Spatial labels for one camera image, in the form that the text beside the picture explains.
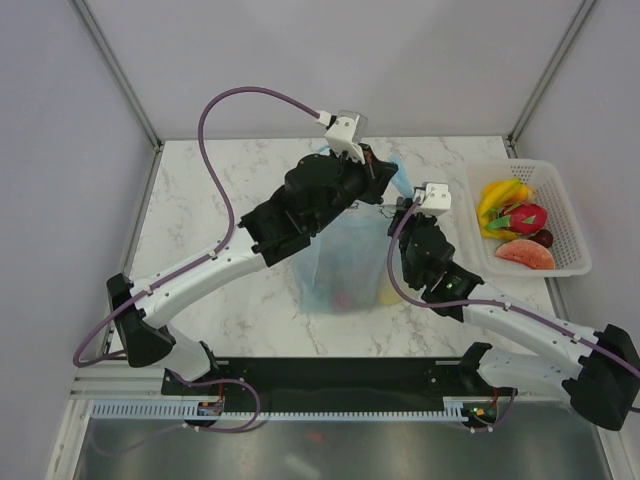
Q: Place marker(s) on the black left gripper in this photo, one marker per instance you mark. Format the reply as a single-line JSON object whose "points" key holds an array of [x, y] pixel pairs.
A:
{"points": [[375, 174]]}

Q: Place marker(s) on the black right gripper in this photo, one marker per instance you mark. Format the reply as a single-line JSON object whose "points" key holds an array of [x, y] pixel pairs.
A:
{"points": [[422, 218]]}

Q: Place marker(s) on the light blue plastic bag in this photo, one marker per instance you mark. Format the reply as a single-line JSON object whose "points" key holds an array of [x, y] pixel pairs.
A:
{"points": [[344, 269]]}

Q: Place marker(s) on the yellow fake banana bunch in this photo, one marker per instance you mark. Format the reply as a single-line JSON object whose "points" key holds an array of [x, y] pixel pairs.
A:
{"points": [[494, 199]]}

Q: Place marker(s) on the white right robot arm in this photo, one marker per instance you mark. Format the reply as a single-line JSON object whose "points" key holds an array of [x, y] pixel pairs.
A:
{"points": [[596, 372]]}

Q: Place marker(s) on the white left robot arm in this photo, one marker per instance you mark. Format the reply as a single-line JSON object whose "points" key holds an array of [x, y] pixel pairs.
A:
{"points": [[144, 308]]}

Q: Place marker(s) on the fake watermelon slice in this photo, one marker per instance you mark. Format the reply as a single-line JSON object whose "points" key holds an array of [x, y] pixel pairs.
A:
{"points": [[528, 253]]}

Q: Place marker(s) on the red fake dragon fruit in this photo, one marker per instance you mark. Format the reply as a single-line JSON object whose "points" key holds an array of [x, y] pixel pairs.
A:
{"points": [[519, 218]]}

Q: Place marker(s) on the orange fake peach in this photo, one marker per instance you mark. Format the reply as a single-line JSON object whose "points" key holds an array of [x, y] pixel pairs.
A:
{"points": [[525, 194]]}

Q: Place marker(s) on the dark purple fake plum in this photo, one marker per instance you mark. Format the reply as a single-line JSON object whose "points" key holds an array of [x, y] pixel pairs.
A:
{"points": [[544, 238]]}

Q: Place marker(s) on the white plastic fruit basket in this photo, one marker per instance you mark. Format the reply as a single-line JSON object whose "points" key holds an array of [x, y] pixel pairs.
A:
{"points": [[569, 250]]}

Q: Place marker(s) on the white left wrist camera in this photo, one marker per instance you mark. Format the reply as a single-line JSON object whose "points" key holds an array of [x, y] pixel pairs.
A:
{"points": [[344, 132]]}

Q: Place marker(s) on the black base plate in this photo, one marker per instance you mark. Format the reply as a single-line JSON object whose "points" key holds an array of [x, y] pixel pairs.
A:
{"points": [[352, 383]]}

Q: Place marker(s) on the white slotted cable duct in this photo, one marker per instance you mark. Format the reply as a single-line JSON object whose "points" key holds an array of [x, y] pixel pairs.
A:
{"points": [[193, 410]]}

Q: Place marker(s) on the left aluminium corner post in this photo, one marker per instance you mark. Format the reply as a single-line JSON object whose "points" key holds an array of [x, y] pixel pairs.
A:
{"points": [[108, 56]]}

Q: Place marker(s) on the aluminium corner post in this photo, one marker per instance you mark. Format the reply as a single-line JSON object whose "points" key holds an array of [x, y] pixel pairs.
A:
{"points": [[108, 56], [559, 55]]}

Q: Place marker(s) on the aluminium frame rail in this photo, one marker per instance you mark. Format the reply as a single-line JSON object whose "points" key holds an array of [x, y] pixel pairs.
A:
{"points": [[115, 379]]}

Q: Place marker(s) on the right aluminium corner post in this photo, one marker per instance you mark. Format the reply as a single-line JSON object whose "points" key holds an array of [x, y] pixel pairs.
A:
{"points": [[559, 55]]}

